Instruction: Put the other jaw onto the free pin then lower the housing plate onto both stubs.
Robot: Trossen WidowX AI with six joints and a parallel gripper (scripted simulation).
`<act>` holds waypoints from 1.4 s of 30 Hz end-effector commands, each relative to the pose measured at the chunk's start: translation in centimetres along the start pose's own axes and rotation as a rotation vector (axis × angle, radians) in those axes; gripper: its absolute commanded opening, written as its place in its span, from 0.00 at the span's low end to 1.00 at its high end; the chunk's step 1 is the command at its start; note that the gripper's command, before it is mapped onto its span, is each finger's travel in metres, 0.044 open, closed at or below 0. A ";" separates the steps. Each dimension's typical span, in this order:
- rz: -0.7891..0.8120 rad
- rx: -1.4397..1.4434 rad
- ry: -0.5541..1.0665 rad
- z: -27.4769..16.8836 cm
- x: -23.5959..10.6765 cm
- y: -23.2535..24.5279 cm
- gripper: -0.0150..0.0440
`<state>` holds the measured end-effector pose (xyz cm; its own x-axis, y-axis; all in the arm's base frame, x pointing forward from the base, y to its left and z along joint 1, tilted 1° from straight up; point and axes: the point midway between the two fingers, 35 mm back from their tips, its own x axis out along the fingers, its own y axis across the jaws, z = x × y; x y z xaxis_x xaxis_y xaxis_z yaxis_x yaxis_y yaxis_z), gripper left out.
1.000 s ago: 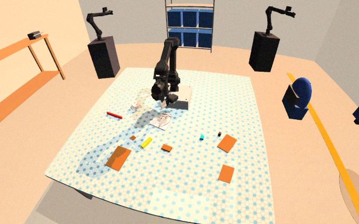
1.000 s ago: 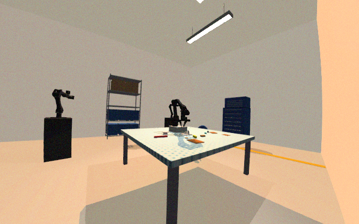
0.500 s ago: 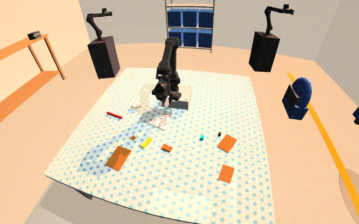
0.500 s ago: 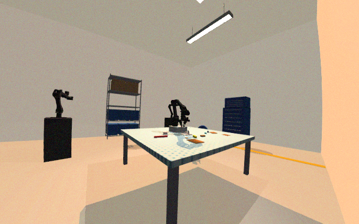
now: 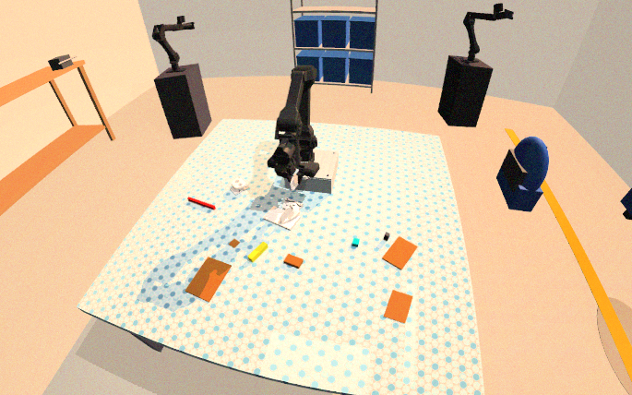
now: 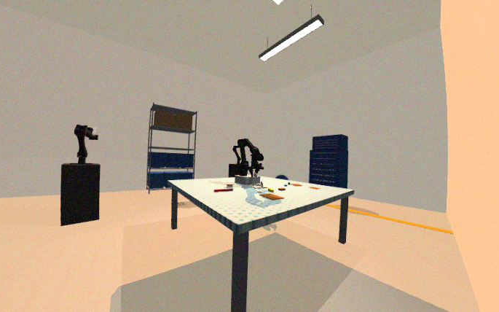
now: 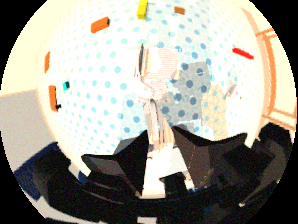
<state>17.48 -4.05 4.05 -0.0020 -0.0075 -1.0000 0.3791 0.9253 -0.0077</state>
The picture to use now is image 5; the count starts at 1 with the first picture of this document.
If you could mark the yellow rectangular bar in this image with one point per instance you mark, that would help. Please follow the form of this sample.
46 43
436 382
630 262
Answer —
258 251

